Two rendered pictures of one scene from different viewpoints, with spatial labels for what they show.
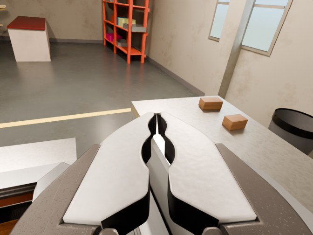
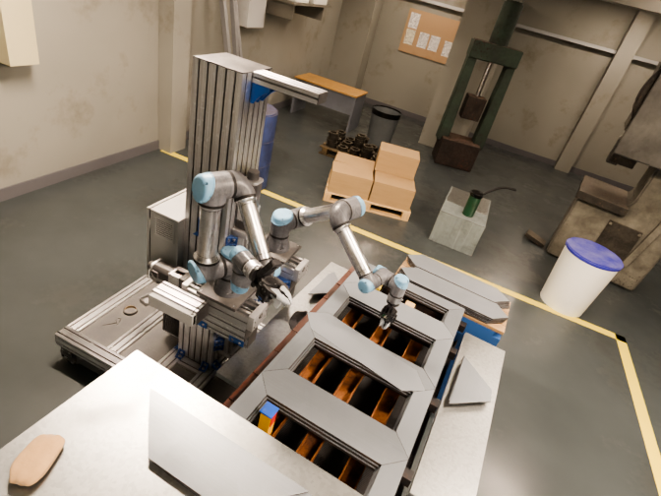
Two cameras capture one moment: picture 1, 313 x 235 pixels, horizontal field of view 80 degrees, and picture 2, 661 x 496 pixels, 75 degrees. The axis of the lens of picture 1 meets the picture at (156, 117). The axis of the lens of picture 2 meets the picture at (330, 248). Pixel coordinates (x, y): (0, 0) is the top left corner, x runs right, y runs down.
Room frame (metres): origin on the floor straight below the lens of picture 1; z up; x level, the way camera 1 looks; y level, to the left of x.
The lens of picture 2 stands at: (1.01, -0.77, 2.45)
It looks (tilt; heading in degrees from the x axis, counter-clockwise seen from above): 32 degrees down; 135
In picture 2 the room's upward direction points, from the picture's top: 15 degrees clockwise
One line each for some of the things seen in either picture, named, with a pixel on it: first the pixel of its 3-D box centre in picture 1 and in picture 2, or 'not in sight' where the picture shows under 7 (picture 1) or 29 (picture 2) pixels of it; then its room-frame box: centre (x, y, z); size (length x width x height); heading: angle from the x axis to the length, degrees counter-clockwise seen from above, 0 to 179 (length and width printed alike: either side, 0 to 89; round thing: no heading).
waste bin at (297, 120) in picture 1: (286, 142); not in sight; (1.86, -1.56, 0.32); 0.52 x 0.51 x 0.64; 29
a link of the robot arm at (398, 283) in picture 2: not in sight; (398, 285); (0.01, 0.78, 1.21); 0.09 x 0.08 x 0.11; 10
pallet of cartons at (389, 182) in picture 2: not in sight; (373, 175); (-2.59, 3.27, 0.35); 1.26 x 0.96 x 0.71; 36
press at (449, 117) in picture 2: not in sight; (479, 90); (-3.36, 6.10, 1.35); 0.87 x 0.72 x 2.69; 29
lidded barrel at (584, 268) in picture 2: not in sight; (576, 278); (-0.01, 3.98, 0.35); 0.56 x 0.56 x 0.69
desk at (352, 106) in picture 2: not in sight; (328, 101); (-5.55, 4.71, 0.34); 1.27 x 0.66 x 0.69; 30
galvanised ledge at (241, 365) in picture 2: not in sight; (298, 315); (-0.47, 0.59, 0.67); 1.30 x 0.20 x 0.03; 116
